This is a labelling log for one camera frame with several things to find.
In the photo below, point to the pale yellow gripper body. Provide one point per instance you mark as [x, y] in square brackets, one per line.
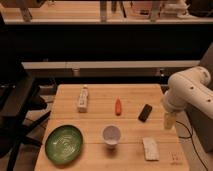
[169, 120]

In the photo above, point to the white ceramic cup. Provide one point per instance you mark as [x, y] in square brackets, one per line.
[111, 136]

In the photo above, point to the orange toy carrot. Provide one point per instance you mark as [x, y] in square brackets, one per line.
[118, 107]

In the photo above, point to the green ceramic plate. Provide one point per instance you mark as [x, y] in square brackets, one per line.
[64, 144]

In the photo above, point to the white rectangular sponge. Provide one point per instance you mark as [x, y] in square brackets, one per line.
[150, 149]

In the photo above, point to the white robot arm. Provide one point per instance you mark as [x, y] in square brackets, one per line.
[189, 86]

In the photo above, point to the black rectangular remote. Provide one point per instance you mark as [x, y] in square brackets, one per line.
[145, 113]

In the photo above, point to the black office chair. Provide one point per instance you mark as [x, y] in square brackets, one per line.
[22, 98]

